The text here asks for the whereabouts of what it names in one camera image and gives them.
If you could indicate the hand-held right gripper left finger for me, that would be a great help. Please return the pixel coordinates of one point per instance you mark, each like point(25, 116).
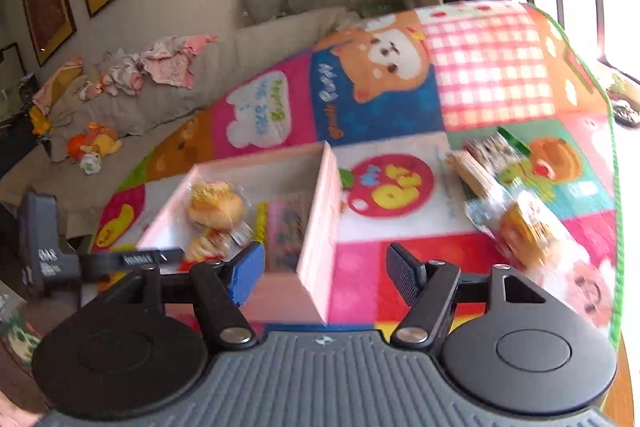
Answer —
point(247, 272)

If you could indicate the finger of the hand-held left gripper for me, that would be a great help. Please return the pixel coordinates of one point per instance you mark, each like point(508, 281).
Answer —
point(125, 261)

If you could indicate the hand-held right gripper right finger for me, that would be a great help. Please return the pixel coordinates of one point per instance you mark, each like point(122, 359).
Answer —
point(405, 274)

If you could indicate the red white candy bag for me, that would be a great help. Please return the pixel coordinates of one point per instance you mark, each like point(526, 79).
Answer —
point(210, 247)

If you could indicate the small yellow packet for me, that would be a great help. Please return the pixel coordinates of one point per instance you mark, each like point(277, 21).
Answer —
point(261, 222)

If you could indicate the pink printed strip packet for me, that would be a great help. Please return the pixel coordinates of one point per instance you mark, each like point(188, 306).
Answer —
point(287, 232)

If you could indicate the pink cardboard box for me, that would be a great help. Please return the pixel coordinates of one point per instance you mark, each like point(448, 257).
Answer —
point(320, 257)

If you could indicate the brown bun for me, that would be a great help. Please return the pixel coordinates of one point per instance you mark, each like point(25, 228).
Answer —
point(215, 204)

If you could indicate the bun with orange label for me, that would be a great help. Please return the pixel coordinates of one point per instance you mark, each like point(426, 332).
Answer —
point(525, 227)

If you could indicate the small white plush toy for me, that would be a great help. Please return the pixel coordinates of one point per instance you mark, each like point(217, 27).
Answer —
point(91, 163)

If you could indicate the orange yellow plush toy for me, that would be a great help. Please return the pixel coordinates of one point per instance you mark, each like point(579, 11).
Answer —
point(95, 139)

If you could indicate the red green snack packet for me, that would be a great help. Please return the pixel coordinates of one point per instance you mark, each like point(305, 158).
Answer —
point(492, 149)

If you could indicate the beige sofa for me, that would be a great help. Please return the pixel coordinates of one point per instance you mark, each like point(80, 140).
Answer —
point(150, 107)

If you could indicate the pink yellow cloth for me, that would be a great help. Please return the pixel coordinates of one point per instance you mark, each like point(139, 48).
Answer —
point(55, 82)

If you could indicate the white orange baby clothes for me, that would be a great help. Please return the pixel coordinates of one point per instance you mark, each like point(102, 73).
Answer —
point(120, 79)

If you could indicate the pink white baby clothes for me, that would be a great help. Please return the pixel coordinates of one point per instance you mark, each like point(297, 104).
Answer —
point(170, 62)

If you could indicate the colourful cartoon play mat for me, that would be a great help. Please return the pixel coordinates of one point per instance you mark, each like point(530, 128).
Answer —
point(490, 57)

